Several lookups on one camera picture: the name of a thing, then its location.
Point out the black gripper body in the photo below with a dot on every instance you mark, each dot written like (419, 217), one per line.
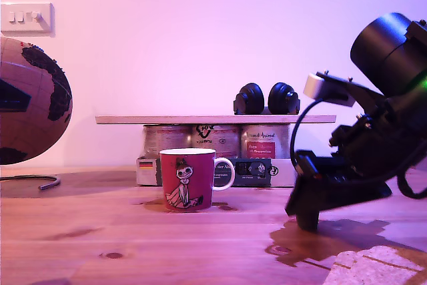
(367, 155)

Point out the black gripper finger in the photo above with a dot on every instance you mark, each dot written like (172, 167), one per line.
(303, 198)
(350, 195)

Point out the wooden shelf board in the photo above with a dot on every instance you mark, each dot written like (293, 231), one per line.
(213, 119)

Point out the cardboard tray with flag print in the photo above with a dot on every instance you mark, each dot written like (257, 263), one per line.
(277, 173)

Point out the tin can with script lettering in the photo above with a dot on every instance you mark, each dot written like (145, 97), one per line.
(263, 141)

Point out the cork mat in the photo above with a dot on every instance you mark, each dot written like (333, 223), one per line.
(377, 265)

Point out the tin can with black logo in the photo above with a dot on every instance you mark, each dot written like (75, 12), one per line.
(217, 139)

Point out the black headphones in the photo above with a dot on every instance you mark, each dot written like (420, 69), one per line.
(267, 98)

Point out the red mug with cartoon figure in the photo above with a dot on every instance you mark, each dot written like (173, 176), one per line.
(187, 178)

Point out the tin can with red label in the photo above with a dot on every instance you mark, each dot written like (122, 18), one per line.
(166, 136)

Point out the cork globe on metal stand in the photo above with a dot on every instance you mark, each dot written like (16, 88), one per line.
(33, 115)

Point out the white camera box on bracket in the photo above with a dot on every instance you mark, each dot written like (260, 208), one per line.
(320, 88)

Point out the white light switch panel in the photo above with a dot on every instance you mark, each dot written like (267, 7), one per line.
(26, 19)

